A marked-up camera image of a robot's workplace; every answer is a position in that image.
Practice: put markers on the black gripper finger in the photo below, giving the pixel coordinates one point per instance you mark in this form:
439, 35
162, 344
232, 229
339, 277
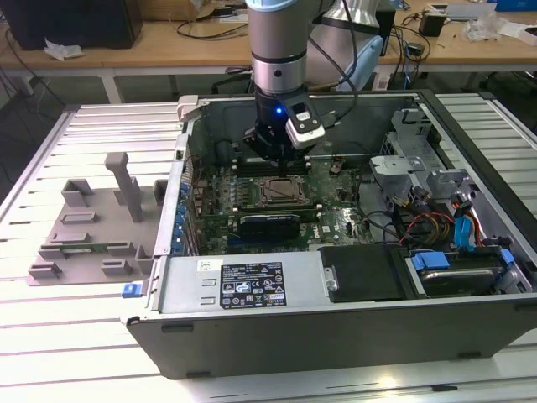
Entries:
257, 142
289, 170

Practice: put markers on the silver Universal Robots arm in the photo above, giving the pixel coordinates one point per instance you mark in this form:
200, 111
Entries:
277, 42

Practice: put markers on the CPU socket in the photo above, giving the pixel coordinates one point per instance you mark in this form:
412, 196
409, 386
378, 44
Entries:
262, 202

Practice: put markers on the green motherboard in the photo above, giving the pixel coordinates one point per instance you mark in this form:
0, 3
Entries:
331, 197

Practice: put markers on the black graphics card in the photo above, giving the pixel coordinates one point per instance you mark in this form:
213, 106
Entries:
268, 228

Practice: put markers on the blue card retainer strip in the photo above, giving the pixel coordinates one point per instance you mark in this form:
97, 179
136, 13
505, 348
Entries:
179, 222

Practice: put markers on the grey metal drive cage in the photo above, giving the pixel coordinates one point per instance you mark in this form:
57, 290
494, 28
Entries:
403, 163

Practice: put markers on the silver bay latch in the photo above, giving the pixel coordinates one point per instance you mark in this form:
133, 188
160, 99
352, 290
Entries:
331, 278

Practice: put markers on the black drive bay cover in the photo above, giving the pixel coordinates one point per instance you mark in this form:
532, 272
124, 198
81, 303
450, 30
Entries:
361, 273

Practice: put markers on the brown cardboard box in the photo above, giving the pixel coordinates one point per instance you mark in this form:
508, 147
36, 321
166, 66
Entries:
189, 8

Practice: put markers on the silver power supply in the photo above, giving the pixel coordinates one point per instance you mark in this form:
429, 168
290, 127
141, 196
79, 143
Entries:
189, 285

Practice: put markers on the wooden desk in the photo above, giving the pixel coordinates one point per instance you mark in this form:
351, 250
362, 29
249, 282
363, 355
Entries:
126, 54
461, 54

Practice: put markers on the small black device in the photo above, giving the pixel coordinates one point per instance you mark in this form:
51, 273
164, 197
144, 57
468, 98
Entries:
416, 49

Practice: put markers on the blue disk carrier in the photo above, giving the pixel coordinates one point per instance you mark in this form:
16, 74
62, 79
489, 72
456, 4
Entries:
430, 262

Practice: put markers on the grey plastic parts rack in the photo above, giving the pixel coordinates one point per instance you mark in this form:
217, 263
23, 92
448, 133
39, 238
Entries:
109, 226

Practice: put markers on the black open PC case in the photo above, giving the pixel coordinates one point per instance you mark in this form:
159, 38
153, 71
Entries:
293, 344

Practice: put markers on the small black cube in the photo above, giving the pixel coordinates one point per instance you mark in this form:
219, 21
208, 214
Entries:
432, 24

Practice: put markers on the green RAM stick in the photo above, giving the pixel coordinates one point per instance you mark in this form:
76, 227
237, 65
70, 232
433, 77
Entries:
98, 248

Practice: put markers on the blue case latch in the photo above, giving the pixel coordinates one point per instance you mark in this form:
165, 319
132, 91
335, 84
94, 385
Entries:
131, 291

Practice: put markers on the hard disk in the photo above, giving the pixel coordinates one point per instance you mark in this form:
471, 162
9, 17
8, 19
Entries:
457, 282

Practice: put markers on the white crumpled paper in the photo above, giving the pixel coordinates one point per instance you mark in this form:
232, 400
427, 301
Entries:
63, 49

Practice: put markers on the black computer tower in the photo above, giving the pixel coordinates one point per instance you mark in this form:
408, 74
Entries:
63, 21

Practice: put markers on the clear plastic bag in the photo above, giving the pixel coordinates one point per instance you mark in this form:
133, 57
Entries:
482, 29

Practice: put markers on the white paper box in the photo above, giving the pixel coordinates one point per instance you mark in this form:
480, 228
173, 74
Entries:
518, 31

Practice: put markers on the blue box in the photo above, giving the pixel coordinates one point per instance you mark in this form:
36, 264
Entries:
516, 5

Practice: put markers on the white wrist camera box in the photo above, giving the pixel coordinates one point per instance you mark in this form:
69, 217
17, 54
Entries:
306, 130

